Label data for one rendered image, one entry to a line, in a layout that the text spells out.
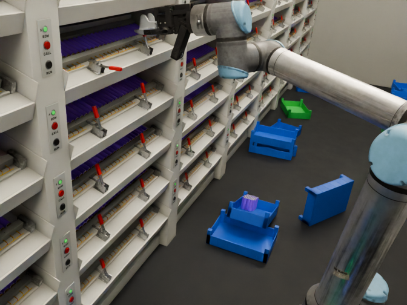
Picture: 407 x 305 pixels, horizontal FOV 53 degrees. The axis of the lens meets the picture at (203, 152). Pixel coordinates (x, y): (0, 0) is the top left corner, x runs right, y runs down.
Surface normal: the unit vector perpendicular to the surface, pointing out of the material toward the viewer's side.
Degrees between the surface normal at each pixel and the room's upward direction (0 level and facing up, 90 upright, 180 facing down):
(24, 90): 90
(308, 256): 0
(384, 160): 83
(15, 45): 90
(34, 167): 90
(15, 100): 18
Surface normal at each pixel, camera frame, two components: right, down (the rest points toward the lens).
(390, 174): -0.76, 0.14
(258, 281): 0.08, -0.89
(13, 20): 0.85, 0.50
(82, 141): 0.36, -0.77
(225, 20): -0.42, 0.29
